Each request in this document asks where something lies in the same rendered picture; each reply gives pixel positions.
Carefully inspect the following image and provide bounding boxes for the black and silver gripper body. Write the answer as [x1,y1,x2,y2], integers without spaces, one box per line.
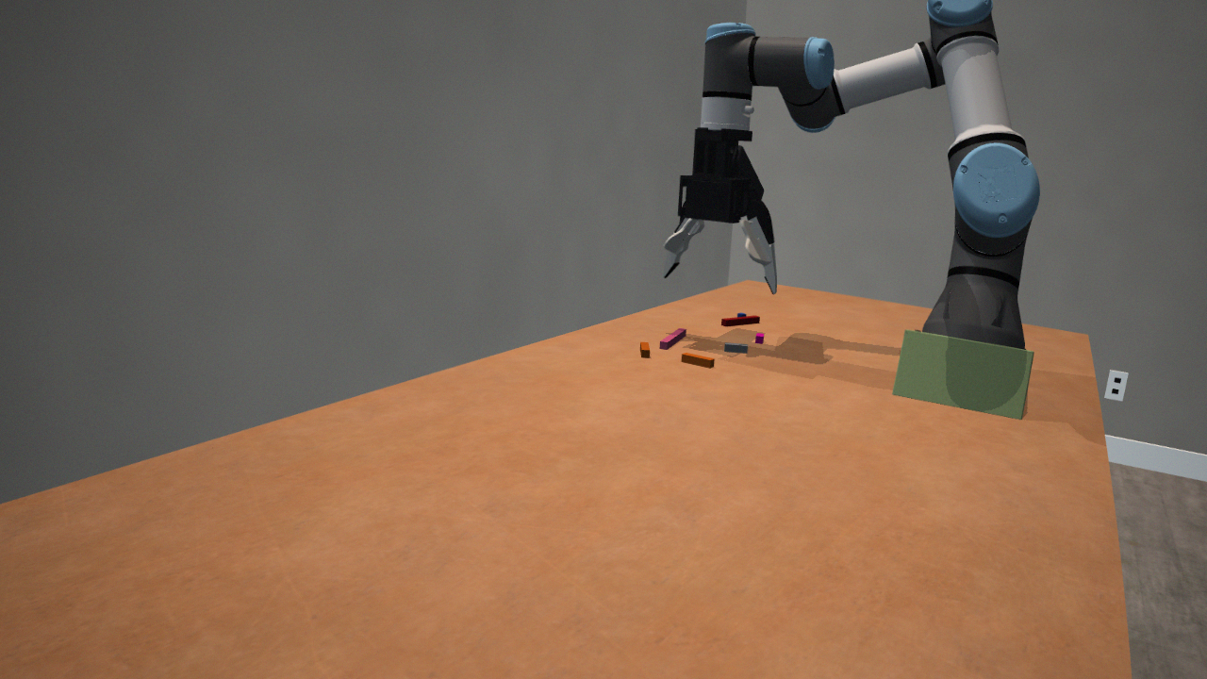
[678,127,756,224]

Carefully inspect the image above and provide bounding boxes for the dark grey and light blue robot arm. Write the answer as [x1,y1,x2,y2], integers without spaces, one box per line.
[701,0,1040,349]

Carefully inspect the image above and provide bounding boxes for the pink rod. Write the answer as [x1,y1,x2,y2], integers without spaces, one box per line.
[659,328,686,350]

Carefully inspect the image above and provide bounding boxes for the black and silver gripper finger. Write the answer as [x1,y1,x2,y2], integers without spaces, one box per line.
[740,191,777,294]
[663,216,704,279]

